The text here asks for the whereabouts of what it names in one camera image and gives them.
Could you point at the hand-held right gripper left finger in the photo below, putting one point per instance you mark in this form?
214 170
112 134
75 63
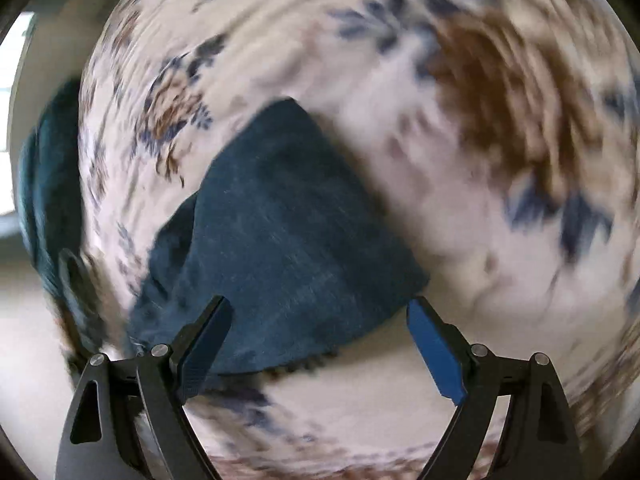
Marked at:
200 355

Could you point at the teal folded duvet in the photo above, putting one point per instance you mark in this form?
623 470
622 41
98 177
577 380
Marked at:
50 185

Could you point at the dark blue denim pants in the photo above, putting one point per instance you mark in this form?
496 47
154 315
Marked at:
290 240

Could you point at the window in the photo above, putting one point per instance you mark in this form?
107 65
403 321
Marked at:
10 110

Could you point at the floral bedspread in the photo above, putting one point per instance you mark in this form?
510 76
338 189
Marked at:
400 135

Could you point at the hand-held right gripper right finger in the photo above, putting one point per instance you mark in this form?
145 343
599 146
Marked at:
435 350

